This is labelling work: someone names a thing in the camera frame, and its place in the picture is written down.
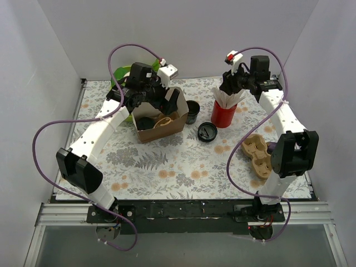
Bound separated cardboard cup carrier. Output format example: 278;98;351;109
154;112;179;128

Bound brown paper takeout bag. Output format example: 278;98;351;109
131;87;189;143

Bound black coffee cups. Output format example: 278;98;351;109
186;100;200;125

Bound black coffee cup lid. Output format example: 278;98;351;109
197;122;217;142

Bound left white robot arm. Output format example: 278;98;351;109
56;63;180;223

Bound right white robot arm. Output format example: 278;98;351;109
219;51;319;222

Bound white wrapped straws bundle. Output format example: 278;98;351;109
211;87;244;109

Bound red straw holder cup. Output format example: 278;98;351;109
211;101;237;128

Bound green vegetable tray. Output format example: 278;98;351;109
111;66;133;122

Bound floral table mat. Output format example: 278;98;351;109
55;77;312;200

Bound cardboard cup carrier tray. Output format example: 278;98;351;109
241;133;272;180

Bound purple toy eggplant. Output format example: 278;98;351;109
266;142;277;154

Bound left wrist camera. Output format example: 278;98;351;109
157;65;178;88

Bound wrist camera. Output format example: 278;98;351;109
225;50;243;75
157;65;178;88

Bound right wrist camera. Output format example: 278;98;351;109
225;50;243;75

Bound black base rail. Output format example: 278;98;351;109
86;199;287;235

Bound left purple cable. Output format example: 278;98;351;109
32;43;167;251

